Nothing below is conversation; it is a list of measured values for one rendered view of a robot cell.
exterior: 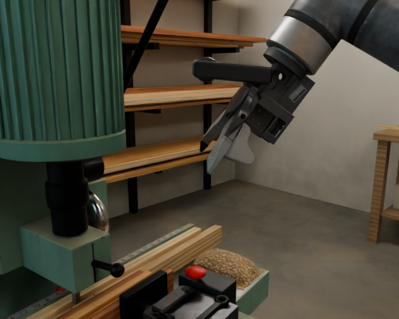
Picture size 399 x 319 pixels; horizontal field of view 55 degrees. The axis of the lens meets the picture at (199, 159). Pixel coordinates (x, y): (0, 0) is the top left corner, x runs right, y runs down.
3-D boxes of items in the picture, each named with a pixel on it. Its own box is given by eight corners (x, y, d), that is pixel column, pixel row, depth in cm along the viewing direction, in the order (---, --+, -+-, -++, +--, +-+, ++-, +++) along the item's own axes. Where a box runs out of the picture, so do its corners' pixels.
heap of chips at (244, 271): (243, 290, 73) (243, 273, 72) (185, 268, 81) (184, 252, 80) (265, 271, 80) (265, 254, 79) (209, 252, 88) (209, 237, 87)
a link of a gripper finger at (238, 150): (245, 187, 52) (269, 135, 56) (209, 162, 51) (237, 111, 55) (234, 191, 55) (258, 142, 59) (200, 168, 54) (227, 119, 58)
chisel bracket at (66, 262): (76, 304, 55) (71, 249, 53) (21, 274, 63) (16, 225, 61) (116, 281, 60) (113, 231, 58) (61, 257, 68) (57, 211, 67)
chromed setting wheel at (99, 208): (102, 258, 73) (98, 196, 71) (63, 242, 81) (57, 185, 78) (114, 252, 76) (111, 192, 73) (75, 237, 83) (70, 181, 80)
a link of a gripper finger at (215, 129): (221, 166, 69) (253, 137, 63) (194, 147, 68) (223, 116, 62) (225, 154, 71) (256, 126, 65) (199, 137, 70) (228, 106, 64)
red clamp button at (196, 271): (197, 283, 55) (197, 276, 54) (181, 276, 56) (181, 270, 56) (209, 274, 57) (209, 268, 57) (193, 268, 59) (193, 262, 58)
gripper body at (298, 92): (271, 149, 57) (322, 81, 56) (224, 116, 56) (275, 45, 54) (259, 139, 65) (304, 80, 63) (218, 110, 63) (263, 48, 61)
